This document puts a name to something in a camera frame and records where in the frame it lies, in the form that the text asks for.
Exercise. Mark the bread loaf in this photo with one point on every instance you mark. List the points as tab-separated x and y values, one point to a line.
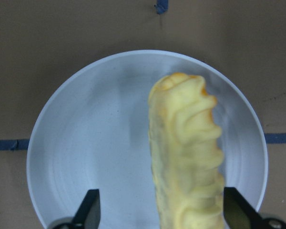
185	155

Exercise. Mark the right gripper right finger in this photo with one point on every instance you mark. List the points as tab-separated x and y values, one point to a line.
239	214

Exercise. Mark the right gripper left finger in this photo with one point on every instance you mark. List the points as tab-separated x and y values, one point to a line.
88	215

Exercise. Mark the blue plate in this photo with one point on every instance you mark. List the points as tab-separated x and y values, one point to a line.
93	134

